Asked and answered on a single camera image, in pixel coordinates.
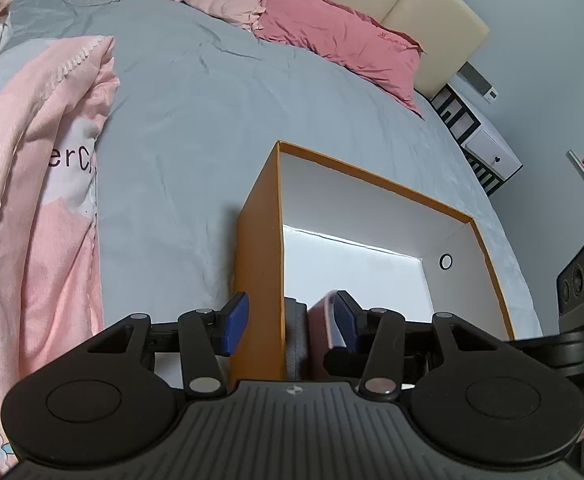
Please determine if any white and black nightstand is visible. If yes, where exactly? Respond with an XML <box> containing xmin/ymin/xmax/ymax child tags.
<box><xmin>429</xmin><ymin>82</ymin><xmax>523</xmax><ymax>197</ymax></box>

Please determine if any orange cardboard box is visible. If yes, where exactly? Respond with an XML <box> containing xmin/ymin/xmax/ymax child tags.
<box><xmin>232</xmin><ymin>141</ymin><xmax>518</xmax><ymax>386</ymax></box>

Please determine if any pink printed blanket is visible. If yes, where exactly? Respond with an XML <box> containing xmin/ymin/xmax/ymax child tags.
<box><xmin>0</xmin><ymin>35</ymin><xmax>120</xmax><ymax>478</ymax></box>

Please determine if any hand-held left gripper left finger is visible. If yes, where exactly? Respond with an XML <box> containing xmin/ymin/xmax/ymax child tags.
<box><xmin>88</xmin><ymin>291</ymin><xmax>249</xmax><ymax>398</ymax></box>

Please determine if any beige padded headboard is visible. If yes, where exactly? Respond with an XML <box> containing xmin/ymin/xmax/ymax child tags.
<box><xmin>262</xmin><ymin>0</ymin><xmax>490</xmax><ymax>101</ymax></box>

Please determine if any clear pink case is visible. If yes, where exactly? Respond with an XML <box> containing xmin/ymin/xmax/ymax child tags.
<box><xmin>308</xmin><ymin>291</ymin><xmax>348</xmax><ymax>377</ymax></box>

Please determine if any dark pink pillow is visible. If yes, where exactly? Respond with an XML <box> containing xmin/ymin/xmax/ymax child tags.
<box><xmin>253</xmin><ymin>0</ymin><xmax>425</xmax><ymax>120</ymax></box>

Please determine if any grey bed sheet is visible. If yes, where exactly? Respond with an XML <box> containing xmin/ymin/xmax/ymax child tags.
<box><xmin>0</xmin><ymin>0</ymin><xmax>544</xmax><ymax>343</ymax></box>

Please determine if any wall control panel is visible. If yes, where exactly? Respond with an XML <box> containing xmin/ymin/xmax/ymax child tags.
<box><xmin>456</xmin><ymin>62</ymin><xmax>500</xmax><ymax>103</ymax></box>

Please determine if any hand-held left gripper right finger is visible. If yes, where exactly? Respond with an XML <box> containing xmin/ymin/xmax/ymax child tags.
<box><xmin>323</xmin><ymin>290</ymin><xmax>505</xmax><ymax>400</ymax></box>

